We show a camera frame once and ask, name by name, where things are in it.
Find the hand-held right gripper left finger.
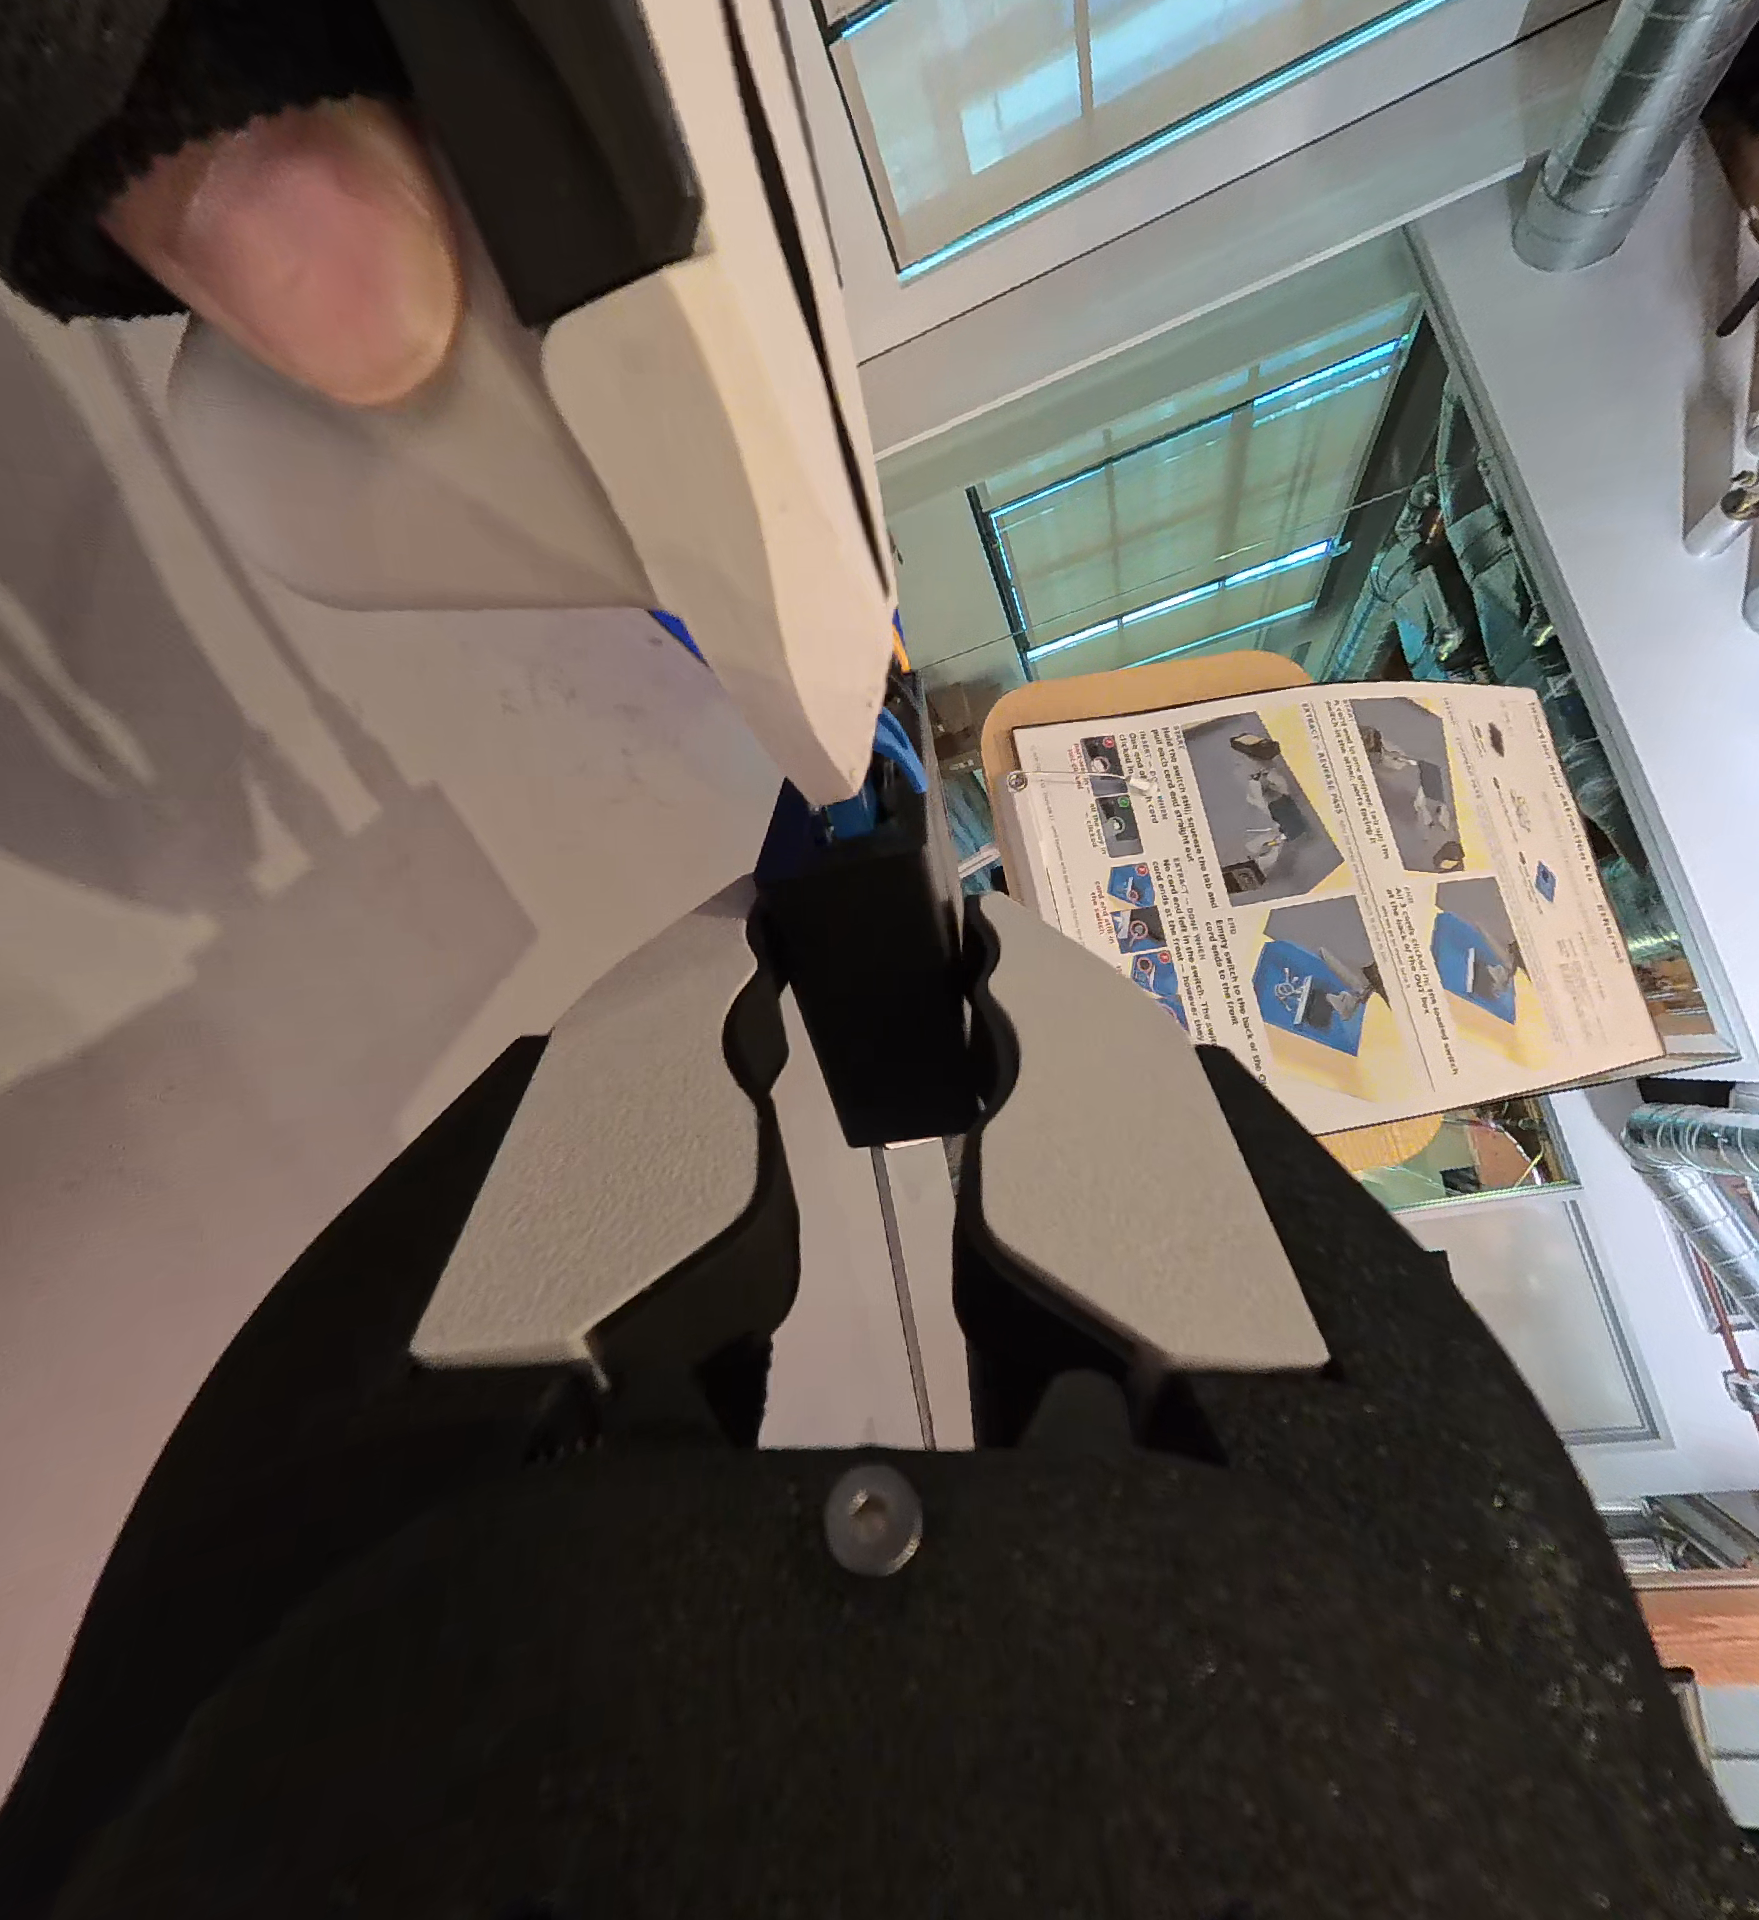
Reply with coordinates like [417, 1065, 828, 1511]
[409, 881, 808, 1415]

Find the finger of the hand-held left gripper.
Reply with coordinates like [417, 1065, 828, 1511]
[543, 0, 902, 807]
[166, 265, 657, 621]

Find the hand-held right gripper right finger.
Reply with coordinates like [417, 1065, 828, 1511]
[952, 887, 1330, 1433]

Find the black network switch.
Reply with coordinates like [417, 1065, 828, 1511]
[746, 778, 1002, 1151]

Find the blue ethernet cable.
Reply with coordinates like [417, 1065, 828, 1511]
[649, 605, 949, 877]

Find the person's left hand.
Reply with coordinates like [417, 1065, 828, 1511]
[104, 97, 475, 412]

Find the silver ventilation duct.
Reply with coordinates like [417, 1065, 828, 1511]
[1509, 0, 1759, 273]

